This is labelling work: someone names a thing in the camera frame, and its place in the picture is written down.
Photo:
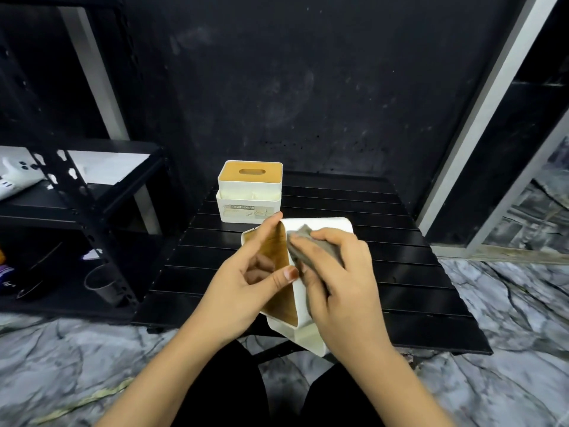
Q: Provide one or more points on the person's right hand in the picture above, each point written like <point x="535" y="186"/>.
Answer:
<point x="355" y="306"/>

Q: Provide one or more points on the person's left hand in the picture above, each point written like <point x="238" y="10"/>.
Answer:
<point x="222" y="302"/>

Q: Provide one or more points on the grey cleaning cloth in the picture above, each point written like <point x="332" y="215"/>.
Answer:
<point x="320" y="251"/>

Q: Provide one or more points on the person's left forearm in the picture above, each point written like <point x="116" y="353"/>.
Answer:
<point x="151" y="382"/>

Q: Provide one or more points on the person's black trousers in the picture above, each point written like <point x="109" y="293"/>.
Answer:
<point x="222" y="391"/>

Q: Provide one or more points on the grey metal cup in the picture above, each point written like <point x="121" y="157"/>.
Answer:
<point x="106" y="286"/>

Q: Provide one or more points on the black metal shelf rack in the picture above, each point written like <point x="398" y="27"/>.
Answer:
<point x="89" y="222"/>

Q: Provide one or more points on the white board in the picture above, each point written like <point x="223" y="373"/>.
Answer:
<point x="115" y="166"/>

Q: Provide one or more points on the purple snack packet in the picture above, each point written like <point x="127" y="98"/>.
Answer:
<point x="5" y="277"/>

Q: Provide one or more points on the white handheld controller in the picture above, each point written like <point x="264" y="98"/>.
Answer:
<point x="15" y="177"/>

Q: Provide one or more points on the black table leg frame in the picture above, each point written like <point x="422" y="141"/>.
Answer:
<point x="275" y="351"/>

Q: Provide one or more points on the white door frame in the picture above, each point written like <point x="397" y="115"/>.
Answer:
<point x="480" y="111"/>

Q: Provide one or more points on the white frame post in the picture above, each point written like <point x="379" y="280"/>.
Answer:
<point x="98" y="80"/>

